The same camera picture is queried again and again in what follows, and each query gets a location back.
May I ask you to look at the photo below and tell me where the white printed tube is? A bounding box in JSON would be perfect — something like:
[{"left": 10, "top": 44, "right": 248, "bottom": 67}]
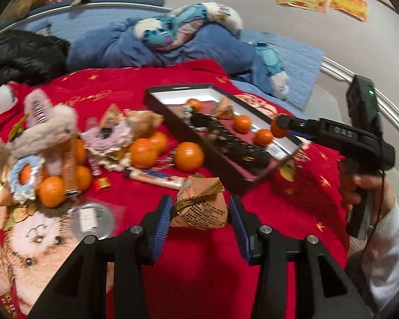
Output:
[{"left": 124, "top": 169, "right": 185, "bottom": 189}]

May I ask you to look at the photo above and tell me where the black shallow box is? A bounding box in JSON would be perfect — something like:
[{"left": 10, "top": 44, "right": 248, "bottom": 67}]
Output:
[{"left": 144, "top": 84, "right": 305, "bottom": 182}]

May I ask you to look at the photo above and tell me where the clear round plastic packet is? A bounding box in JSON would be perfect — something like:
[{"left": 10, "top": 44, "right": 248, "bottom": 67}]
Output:
[{"left": 68, "top": 201, "right": 127, "bottom": 240}]

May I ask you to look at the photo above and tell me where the pink fluffy scrunchie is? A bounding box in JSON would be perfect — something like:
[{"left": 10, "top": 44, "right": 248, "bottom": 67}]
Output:
[{"left": 81, "top": 121, "right": 134, "bottom": 157}]

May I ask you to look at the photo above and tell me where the blue window ledge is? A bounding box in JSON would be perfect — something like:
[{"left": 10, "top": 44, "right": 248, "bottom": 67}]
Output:
[{"left": 0, "top": 0, "right": 163, "bottom": 24}]

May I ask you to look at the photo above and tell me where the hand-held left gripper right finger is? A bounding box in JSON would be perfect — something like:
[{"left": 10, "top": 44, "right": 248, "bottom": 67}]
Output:
[{"left": 228, "top": 195, "right": 373, "bottom": 319}]

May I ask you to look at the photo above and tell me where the person's right forearm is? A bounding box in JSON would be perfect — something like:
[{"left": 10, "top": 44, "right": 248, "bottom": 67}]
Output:
[{"left": 346, "top": 199, "right": 399, "bottom": 311}]

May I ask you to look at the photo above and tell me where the black puffer jacket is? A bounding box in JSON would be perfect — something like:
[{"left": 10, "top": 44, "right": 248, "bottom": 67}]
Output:
[{"left": 0, "top": 29, "right": 70, "bottom": 85}]

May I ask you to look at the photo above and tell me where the blue duvet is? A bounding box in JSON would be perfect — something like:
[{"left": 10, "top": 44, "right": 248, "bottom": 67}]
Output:
[{"left": 66, "top": 18, "right": 263, "bottom": 77}]

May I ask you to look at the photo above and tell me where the blue white scrunchie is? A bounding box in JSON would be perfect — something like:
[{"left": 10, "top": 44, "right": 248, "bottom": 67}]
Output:
[{"left": 7, "top": 154, "right": 46, "bottom": 203}]

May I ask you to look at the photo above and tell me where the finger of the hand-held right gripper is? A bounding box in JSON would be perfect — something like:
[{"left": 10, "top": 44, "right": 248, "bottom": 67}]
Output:
[
  {"left": 288, "top": 132, "right": 323, "bottom": 143},
  {"left": 275, "top": 114, "right": 322, "bottom": 133}
]

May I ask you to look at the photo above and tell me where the metal keychain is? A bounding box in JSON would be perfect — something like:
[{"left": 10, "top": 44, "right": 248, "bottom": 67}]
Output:
[{"left": 155, "top": 151, "right": 177, "bottom": 173}]

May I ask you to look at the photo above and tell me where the white bed frame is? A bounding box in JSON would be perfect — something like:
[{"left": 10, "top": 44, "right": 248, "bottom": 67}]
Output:
[{"left": 0, "top": 2, "right": 393, "bottom": 127}]

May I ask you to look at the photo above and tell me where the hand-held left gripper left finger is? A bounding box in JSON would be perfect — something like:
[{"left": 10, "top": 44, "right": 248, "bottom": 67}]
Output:
[{"left": 30, "top": 195, "right": 173, "bottom": 319}]

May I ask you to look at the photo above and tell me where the person's right hand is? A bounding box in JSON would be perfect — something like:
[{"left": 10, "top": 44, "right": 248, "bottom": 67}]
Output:
[{"left": 339, "top": 169, "right": 396, "bottom": 220}]

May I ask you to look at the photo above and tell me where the pale blue bed sheet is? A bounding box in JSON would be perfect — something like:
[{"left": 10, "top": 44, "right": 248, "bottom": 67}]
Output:
[{"left": 231, "top": 78, "right": 306, "bottom": 112}]

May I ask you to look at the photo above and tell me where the blue cartoon plush pillow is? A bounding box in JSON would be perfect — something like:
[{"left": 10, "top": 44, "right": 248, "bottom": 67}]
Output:
[{"left": 133, "top": 2, "right": 290, "bottom": 98}]

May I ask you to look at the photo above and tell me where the blue textured bed mat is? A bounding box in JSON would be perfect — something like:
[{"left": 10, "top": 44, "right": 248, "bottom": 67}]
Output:
[{"left": 30, "top": 7, "right": 325, "bottom": 110}]

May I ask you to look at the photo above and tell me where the red printed blanket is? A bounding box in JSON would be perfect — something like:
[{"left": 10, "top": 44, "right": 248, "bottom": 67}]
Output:
[{"left": 0, "top": 58, "right": 353, "bottom": 319}]

